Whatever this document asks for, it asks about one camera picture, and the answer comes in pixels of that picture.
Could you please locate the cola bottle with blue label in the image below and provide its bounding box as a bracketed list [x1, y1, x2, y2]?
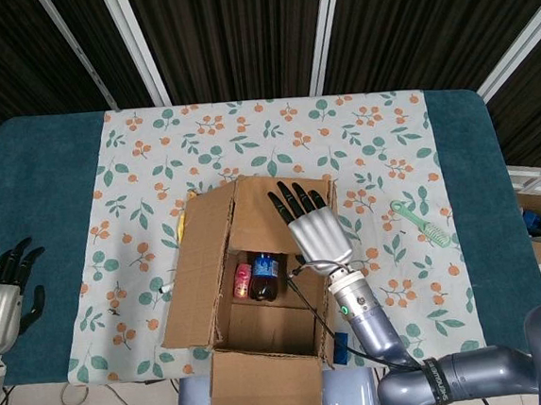
[245, 252, 283, 305]

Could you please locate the thin white frame post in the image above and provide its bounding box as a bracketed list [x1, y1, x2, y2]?
[37, 0, 121, 117]

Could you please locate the white aluminium frame post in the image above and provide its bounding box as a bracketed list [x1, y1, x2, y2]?
[100, 0, 171, 111]
[302, 0, 352, 95]
[468, 0, 541, 103]

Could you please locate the floral leaf print tablecloth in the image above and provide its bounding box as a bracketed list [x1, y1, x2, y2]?
[43, 78, 489, 402]

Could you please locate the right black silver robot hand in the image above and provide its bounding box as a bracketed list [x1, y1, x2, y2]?
[266, 174, 356, 279]

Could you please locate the blue plastic background item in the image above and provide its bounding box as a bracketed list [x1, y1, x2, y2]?
[524, 210, 541, 236]

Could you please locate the teal plush table cover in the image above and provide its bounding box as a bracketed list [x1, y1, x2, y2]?
[0, 71, 541, 405]

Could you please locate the yellow rubber chicken toy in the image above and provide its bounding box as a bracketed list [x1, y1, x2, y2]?
[173, 189, 204, 243]

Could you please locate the brown cardboard shipping box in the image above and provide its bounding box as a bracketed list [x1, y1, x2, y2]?
[147, 167, 357, 405]

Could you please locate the white aluminium frame rail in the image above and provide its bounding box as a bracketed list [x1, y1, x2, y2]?
[506, 161, 541, 192]

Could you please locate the blue toy building block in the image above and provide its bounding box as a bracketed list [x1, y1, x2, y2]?
[332, 330, 353, 366]

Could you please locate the black right hand cable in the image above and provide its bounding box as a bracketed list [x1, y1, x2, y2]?
[282, 252, 424, 382]

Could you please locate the green toothbrush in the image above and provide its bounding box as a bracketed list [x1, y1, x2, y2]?
[389, 194, 453, 253]

